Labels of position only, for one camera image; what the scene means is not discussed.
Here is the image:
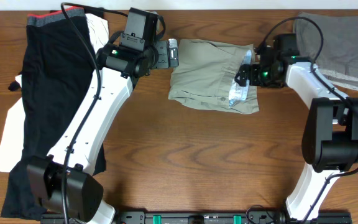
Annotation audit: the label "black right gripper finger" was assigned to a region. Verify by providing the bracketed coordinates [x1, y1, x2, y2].
[236, 64, 250, 78]
[234, 74, 249, 87]

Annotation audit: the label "khaki green shorts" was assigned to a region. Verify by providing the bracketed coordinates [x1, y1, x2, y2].
[168, 39, 259, 114]

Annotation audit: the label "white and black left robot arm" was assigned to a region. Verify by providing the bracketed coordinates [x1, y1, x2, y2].
[27, 36, 178, 223]

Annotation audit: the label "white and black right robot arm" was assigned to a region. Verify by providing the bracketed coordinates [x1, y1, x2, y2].
[234, 56, 358, 223]

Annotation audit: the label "folded grey shorts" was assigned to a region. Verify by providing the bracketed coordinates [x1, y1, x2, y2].
[299, 12, 358, 91]

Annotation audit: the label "black pants with red waistband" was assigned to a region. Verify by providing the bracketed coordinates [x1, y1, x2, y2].
[1, 7, 109, 221]

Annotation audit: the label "white garment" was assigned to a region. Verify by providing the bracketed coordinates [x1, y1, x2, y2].
[0, 13, 109, 173]

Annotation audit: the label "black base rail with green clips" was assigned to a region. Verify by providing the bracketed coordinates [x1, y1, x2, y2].
[40, 209, 352, 224]

